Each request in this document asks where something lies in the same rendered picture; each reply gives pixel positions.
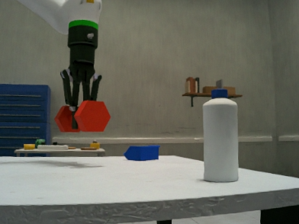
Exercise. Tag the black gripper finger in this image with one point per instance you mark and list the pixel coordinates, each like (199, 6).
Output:
(86, 86)
(72, 99)

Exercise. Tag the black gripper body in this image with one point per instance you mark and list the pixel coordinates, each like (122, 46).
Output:
(81, 57)

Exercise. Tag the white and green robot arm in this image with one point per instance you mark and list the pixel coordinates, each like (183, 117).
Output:
(77, 18)

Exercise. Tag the red dumbbell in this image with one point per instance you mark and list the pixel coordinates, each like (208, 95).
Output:
(92, 116)

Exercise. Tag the white plastic bottle with blue cap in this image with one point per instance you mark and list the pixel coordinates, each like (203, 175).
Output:
(220, 138)

